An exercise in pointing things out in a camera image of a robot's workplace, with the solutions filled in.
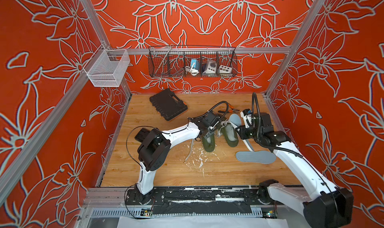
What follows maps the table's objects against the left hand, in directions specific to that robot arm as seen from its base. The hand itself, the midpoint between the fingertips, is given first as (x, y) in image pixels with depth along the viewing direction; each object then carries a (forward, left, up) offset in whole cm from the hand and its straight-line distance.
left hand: (206, 126), depth 91 cm
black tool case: (+19, +28, -3) cm, 34 cm away
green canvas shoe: (-13, -2, -3) cm, 13 cm away
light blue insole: (-1, -16, +8) cm, 18 cm away
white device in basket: (+27, -1, +25) cm, 37 cm away
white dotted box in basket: (+30, -10, +22) cm, 38 cm away
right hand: (-6, -15, +9) cm, 19 cm away
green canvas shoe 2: (-2, -15, -4) cm, 16 cm away
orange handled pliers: (+18, -18, -6) cm, 27 cm away
